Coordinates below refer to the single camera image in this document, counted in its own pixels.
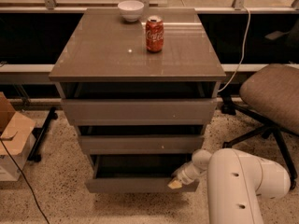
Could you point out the grey middle drawer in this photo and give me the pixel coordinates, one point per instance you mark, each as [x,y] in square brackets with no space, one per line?
[140,144]

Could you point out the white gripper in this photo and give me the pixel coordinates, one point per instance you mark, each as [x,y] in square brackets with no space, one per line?
[183,176]

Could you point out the black stand foot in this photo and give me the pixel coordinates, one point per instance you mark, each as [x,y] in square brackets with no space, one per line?
[39,135]

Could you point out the white ceramic bowl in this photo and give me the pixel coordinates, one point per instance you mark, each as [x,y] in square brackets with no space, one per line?
[131,10]

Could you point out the red cola can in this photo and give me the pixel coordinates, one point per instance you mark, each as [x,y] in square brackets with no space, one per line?
[154,33]

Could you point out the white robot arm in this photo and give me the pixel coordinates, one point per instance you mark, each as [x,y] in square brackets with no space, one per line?
[235,181]

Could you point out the grey drawer cabinet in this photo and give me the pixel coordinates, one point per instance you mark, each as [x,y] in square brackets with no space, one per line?
[106,59]

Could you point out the grey bottom drawer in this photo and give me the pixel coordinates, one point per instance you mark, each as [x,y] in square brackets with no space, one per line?
[143,173]

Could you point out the grey top drawer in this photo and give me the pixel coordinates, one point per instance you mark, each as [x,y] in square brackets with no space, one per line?
[138,112]

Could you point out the grey drawer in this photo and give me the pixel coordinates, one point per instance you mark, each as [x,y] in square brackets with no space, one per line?
[138,112]
[140,144]
[143,173]

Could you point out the cardboard box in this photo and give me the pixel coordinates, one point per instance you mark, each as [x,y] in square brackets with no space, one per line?
[17,140]

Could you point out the brown office chair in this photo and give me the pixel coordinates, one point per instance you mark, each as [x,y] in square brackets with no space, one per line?
[272,95]

